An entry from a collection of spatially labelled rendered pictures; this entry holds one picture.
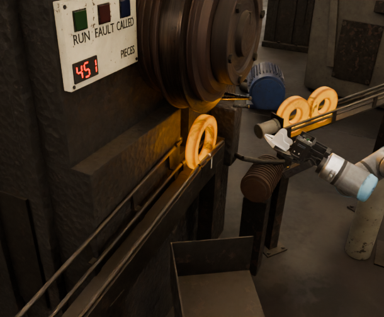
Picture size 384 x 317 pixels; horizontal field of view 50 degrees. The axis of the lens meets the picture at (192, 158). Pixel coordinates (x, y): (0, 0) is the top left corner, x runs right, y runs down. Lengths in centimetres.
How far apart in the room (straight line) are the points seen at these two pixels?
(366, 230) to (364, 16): 220
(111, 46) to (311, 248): 150
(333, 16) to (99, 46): 310
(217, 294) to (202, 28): 64
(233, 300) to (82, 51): 66
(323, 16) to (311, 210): 205
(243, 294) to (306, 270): 101
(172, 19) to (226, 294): 67
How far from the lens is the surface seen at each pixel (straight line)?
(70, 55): 90
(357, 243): 212
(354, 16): 387
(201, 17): 106
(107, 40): 100
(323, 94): 180
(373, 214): 202
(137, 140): 112
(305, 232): 225
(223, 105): 152
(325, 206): 248
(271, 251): 209
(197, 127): 128
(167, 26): 104
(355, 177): 138
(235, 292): 106
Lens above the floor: 138
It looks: 30 degrees down
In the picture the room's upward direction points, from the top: 2 degrees clockwise
